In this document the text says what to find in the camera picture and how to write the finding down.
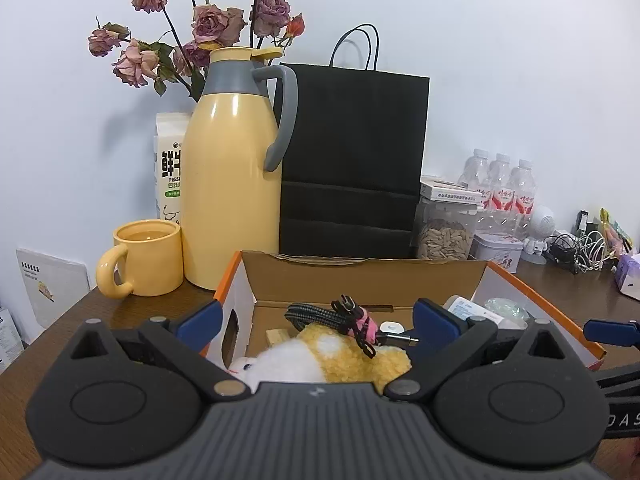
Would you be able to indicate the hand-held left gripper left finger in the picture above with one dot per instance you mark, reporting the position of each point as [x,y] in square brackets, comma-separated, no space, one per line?
[202,322]

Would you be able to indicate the yellow mug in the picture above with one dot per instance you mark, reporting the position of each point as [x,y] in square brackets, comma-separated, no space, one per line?
[150,260]

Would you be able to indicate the yellow thermos jug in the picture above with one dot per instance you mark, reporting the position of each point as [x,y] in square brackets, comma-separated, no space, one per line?
[230,185]

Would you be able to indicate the round white disc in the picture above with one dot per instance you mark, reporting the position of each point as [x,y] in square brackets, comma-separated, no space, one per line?
[392,327]

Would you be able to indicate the clear water bottle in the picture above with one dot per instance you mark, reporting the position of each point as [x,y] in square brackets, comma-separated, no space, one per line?
[475,170]
[522,180]
[500,175]

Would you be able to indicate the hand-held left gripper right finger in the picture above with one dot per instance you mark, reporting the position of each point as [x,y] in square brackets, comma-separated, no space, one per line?
[435,325]

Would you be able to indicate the blue and white box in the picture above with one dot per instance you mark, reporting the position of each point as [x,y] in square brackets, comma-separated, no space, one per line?
[9,335]

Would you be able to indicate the purple tissue box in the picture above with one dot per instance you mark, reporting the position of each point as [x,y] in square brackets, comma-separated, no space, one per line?
[630,275]

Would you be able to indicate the white and yellow plush hamster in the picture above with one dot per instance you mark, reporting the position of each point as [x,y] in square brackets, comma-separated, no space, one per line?
[340,355]

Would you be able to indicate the white plastic bottle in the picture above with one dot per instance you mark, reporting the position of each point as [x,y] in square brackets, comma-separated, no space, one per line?
[467,307]

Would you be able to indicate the white board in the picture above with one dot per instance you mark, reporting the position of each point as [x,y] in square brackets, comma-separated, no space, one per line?
[50,290]

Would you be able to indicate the dried rose bouquet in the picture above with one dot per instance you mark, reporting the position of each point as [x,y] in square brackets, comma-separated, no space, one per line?
[215,22]

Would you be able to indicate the flat white box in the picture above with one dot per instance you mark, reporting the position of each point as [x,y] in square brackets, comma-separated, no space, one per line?
[447,190]

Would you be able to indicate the small wooden block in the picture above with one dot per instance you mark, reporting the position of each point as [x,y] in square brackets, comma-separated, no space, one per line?
[277,336]

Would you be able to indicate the clear plastic bag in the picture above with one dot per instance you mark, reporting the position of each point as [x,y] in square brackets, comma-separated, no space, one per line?
[505,310]

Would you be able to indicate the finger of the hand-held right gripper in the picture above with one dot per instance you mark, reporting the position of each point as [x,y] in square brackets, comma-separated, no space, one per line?
[610,332]
[625,377]

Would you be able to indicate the white tin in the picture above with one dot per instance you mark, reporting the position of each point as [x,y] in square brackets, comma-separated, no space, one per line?
[495,252]

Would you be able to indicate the colourful snack packet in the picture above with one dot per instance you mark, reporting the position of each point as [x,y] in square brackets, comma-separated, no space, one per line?
[617,232]

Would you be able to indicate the red cardboard box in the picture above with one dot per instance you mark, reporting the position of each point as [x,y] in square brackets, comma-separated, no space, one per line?
[350,280]

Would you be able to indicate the white milk carton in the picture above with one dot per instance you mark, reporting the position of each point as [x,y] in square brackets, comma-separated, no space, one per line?
[170,170]

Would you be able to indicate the small white robot figurine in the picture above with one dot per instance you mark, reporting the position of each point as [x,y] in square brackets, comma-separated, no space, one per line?
[542,222]

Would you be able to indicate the black paper bag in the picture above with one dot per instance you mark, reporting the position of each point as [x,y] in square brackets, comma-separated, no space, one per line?
[350,160]

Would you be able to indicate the clear jar of seeds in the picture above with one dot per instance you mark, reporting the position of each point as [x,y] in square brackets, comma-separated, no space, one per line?
[445,240]

